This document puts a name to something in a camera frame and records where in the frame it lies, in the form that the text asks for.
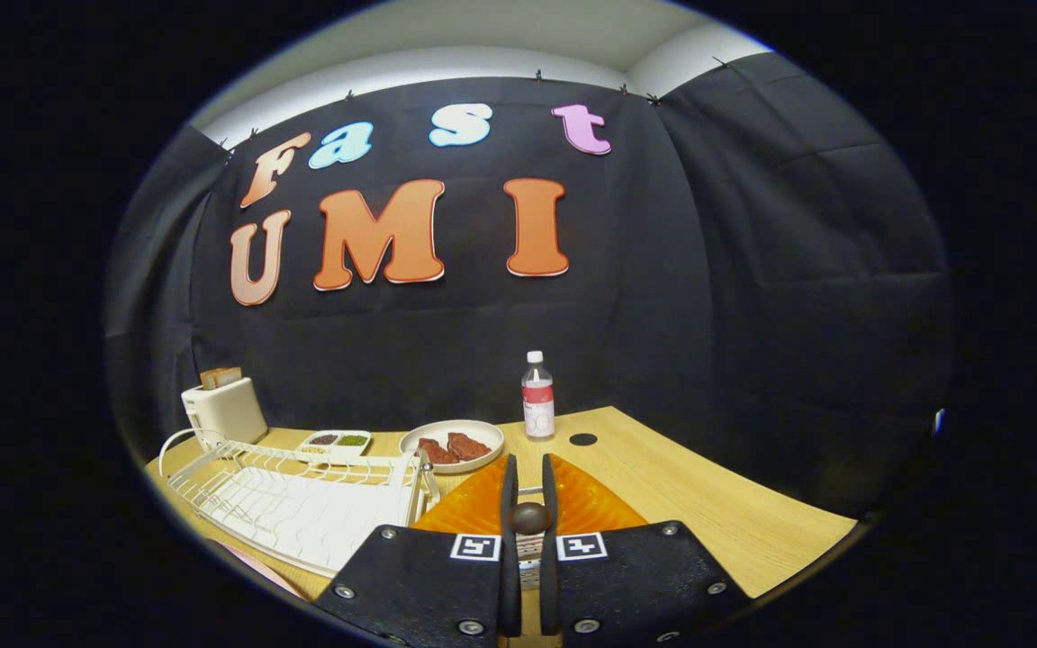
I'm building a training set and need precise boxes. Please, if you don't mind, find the black backdrop cloth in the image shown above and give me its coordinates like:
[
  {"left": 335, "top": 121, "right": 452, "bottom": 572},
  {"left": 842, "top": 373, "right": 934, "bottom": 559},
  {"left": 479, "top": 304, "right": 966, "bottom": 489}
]
[{"left": 104, "top": 52, "right": 956, "bottom": 518}]

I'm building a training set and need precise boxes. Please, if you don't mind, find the brown handled spoon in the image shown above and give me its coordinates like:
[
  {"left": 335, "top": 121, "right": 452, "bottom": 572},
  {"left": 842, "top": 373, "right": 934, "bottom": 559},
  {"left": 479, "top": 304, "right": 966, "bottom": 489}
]
[{"left": 508, "top": 502, "right": 553, "bottom": 537}]

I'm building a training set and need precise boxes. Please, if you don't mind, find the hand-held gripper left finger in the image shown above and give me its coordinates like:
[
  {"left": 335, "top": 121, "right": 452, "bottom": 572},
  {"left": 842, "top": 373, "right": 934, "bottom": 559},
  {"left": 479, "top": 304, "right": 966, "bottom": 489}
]
[{"left": 313, "top": 453, "right": 521, "bottom": 648}]

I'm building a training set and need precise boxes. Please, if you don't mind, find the steel wire basket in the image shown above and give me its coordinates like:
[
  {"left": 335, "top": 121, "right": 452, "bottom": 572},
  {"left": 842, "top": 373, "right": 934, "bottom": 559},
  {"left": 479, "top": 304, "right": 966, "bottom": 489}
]
[{"left": 515, "top": 486, "right": 545, "bottom": 592}]

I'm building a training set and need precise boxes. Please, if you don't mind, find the white wire dish rack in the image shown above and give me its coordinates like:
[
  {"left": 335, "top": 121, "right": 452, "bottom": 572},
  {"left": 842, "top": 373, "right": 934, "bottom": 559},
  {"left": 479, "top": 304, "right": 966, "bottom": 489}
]
[{"left": 158, "top": 428, "right": 441, "bottom": 579}]

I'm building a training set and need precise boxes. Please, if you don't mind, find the white plate with meat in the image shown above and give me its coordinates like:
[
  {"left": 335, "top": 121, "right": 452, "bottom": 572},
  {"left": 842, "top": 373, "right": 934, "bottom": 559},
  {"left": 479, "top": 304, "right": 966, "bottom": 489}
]
[{"left": 399, "top": 419, "right": 506, "bottom": 475}]

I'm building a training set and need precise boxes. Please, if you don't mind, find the pink plate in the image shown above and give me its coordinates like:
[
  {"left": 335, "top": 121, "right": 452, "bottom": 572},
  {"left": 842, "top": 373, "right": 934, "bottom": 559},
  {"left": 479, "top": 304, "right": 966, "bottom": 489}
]
[{"left": 217, "top": 538, "right": 308, "bottom": 602}]

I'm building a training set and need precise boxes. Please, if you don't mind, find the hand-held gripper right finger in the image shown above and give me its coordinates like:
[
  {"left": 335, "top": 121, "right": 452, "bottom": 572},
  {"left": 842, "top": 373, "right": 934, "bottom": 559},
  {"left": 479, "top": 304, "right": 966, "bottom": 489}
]
[{"left": 540, "top": 453, "right": 753, "bottom": 644}]

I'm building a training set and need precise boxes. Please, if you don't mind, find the white toaster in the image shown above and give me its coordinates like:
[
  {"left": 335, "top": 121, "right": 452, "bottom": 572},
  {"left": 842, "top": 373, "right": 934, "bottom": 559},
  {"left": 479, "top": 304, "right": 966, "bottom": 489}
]
[{"left": 181, "top": 377, "right": 269, "bottom": 451}]

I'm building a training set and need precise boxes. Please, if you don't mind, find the clear water bottle red label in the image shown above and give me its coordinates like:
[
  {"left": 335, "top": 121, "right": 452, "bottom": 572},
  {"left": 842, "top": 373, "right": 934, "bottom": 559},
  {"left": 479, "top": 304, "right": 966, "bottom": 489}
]
[{"left": 521, "top": 350, "right": 556, "bottom": 441}]

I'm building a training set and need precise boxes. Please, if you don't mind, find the white divided condiment dish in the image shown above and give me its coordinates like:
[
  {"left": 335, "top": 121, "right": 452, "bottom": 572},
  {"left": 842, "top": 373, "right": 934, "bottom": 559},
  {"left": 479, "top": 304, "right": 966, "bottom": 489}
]
[{"left": 294, "top": 429, "right": 373, "bottom": 464}]

